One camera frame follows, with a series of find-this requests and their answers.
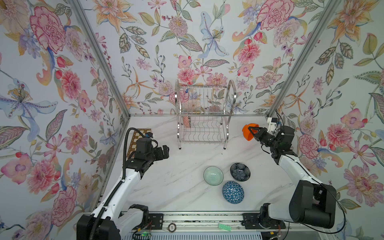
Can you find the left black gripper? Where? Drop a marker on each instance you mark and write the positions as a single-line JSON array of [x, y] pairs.
[[161, 156]]

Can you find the round black ring knob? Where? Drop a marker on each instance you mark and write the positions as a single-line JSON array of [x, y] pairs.
[[172, 227]]

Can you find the pale green ceramic bowl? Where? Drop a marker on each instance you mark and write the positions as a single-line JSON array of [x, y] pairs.
[[213, 176]]

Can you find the blue geometric patterned bowl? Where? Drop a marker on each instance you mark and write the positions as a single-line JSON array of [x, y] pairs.
[[233, 192]]

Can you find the chrome two-tier dish rack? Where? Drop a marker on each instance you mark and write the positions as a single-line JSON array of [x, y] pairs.
[[210, 109]]

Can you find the aluminium front rail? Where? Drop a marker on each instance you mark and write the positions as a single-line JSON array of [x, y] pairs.
[[204, 221]]

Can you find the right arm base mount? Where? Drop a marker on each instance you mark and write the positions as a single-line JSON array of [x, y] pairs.
[[261, 220]]

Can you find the orange plastic bowl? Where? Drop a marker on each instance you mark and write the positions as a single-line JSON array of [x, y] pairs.
[[246, 132]]

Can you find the wooden chessboard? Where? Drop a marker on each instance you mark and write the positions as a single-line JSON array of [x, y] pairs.
[[133, 140]]

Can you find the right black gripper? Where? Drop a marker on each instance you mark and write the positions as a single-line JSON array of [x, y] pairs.
[[261, 130]]

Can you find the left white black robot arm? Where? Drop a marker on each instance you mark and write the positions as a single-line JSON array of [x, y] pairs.
[[107, 221]]

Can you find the green connector block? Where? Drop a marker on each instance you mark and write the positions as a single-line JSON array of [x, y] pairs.
[[224, 227]]

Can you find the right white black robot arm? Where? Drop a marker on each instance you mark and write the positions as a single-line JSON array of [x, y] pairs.
[[312, 203]]

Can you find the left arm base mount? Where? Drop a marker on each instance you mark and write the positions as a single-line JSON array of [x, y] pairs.
[[138, 217]]

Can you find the black white patterned bowl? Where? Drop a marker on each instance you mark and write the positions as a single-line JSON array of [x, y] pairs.
[[187, 122]]

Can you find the dark floral ceramic bowl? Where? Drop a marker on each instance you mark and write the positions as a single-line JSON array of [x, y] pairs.
[[240, 172]]

